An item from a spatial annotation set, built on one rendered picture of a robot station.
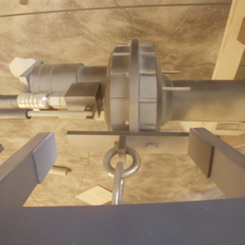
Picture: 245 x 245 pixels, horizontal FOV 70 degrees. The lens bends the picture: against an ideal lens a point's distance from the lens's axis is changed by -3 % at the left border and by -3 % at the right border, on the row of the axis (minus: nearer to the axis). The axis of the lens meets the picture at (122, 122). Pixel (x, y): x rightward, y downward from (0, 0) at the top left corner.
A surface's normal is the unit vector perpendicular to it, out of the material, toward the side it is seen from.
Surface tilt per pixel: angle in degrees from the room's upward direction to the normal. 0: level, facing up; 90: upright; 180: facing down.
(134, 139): 0
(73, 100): 0
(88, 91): 90
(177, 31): 0
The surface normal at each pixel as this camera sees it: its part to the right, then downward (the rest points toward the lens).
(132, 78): -0.10, -0.13
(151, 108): 0.07, 0.26
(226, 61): -0.08, 0.65
